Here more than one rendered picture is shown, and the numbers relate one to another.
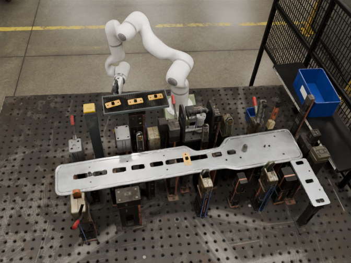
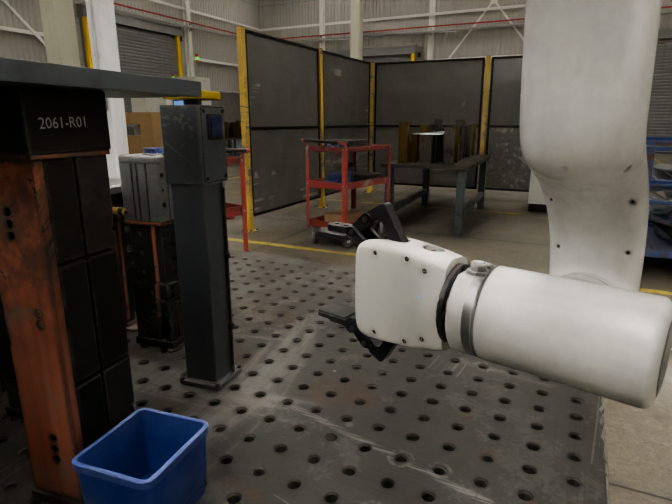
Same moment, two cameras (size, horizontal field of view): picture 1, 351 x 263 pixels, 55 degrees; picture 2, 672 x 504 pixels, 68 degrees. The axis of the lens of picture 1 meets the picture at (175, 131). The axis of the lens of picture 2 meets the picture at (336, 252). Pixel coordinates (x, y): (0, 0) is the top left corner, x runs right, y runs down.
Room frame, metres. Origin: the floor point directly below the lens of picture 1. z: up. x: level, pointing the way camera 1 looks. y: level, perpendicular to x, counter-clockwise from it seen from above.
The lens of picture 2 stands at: (1.87, -0.01, 1.12)
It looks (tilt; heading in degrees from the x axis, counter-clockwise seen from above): 15 degrees down; 125
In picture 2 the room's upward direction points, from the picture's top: straight up
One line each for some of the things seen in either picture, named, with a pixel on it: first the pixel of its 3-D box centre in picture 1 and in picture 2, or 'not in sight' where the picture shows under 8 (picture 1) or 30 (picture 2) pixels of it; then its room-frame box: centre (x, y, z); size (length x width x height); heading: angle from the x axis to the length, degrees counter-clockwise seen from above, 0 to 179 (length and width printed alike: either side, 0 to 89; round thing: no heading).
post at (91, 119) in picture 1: (94, 134); (202, 250); (1.25, 0.49, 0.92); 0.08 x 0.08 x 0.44; 16
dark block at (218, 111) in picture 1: (212, 133); not in sight; (1.33, -0.23, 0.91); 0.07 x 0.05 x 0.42; 16
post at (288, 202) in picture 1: (294, 184); not in sight; (1.04, -0.73, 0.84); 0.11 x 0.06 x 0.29; 16
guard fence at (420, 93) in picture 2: not in sight; (484, 129); (-0.67, 7.26, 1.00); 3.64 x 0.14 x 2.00; 9
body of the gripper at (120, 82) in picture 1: (117, 85); (415, 292); (1.66, 0.41, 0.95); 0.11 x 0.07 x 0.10; 176
